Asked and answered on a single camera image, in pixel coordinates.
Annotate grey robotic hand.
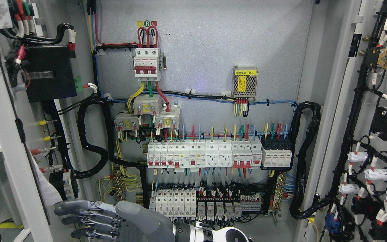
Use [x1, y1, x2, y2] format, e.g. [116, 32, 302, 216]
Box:
[54, 200, 175, 242]

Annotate grey cabinet door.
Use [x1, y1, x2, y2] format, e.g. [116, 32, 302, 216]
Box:
[311, 0, 387, 242]
[0, 0, 95, 242]

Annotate lower relay and breaker row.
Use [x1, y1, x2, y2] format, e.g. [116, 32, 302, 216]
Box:
[149, 180, 268, 228]

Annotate grey current transformers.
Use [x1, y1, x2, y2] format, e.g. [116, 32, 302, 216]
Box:
[114, 94, 181, 131]

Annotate row of white circuit breakers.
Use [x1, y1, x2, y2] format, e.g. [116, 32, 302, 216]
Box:
[146, 138, 262, 177]

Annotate red three pole main breaker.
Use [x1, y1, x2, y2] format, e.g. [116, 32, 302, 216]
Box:
[133, 48, 164, 82]

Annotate black surge protector module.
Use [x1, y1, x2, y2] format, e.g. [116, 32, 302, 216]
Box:
[261, 135, 292, 171]

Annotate metal mesh power supply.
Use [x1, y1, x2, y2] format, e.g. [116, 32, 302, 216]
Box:
[232, 66, 258, 100]

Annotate black corrugated cable conduit left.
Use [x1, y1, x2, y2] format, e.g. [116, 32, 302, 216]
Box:
[74, 97, 147, 179]

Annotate white din rail sockets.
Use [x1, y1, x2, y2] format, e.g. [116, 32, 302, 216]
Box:
[206, 139, 232, 167]

